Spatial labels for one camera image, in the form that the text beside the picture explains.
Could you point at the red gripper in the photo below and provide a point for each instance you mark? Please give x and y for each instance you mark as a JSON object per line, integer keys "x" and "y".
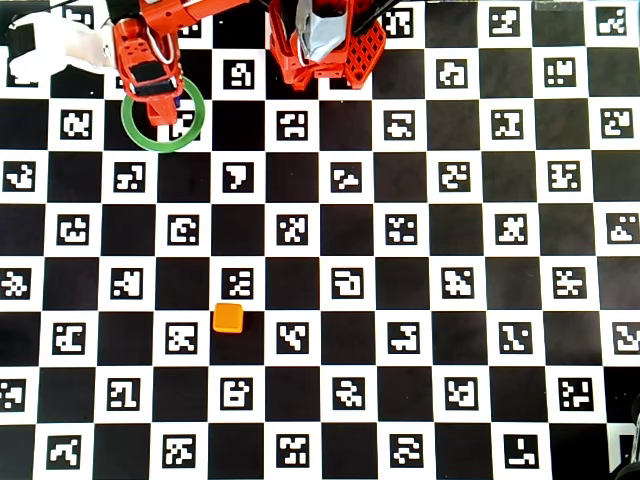
{"x": 150, "y": 90}

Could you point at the orange cube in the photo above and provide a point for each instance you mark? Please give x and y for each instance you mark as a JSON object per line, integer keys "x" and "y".
{"x": 228, "y": 317}

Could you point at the red robot arm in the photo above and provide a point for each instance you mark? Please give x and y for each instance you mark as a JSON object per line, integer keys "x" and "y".
{"x": 285, "y": 60}

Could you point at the black white marker board mat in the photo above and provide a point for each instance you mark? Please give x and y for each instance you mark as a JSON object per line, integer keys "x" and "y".
{"x": 350, "y": 240}

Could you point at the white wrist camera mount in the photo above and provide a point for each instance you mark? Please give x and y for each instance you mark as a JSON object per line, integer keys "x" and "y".
{"x": 65, "y": 45}

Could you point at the grey duct tape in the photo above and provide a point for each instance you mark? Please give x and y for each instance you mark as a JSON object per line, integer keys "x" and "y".
{"x": 320, "y": 35}

